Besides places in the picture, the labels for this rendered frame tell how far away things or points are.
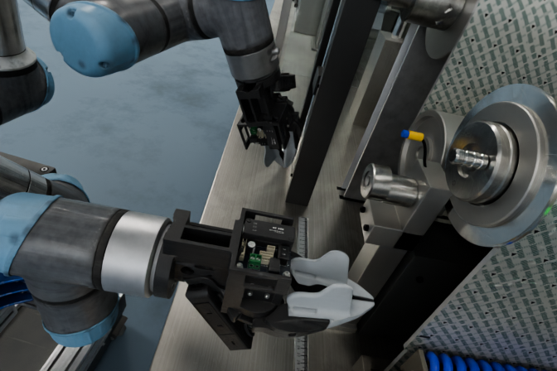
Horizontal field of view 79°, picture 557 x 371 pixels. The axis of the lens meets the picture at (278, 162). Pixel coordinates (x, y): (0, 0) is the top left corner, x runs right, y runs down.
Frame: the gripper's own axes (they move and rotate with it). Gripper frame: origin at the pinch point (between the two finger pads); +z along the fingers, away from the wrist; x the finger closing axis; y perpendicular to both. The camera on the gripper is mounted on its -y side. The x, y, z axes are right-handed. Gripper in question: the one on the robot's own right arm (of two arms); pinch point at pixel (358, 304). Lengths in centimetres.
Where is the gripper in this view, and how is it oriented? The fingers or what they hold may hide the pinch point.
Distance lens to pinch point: 39.0
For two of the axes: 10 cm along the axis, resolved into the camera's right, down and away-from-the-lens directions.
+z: 9.8, 2.0, 0.7
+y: 2.0, -7.8, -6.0
